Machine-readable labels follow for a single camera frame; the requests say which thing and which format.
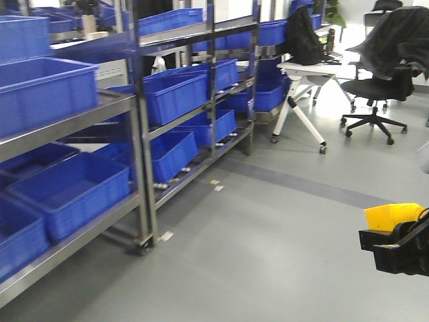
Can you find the yellow toy brick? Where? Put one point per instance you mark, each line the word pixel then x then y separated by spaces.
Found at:
pixel 386 217

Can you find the black office chair with jacket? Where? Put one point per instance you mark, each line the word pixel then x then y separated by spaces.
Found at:
pixel 395 51

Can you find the blue bin middle shelf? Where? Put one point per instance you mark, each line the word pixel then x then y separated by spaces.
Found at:
pixel 170 97

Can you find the black backpack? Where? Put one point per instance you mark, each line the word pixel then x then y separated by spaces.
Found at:
pixel 301 41

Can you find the blue bin lower shelf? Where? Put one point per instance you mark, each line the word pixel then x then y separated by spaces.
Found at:
pixel 73 192

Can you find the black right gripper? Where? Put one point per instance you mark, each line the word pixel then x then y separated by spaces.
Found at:
pixel 402 251

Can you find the blue bin shelf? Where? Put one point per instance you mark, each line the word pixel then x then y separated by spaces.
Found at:
pixel 170 97
pixel 73 192

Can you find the large blue bin upper left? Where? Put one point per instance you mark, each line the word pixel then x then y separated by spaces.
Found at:
pixel 40 91

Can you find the steel shelving rack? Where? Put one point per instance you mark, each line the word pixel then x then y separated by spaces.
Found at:
pixel 142 200

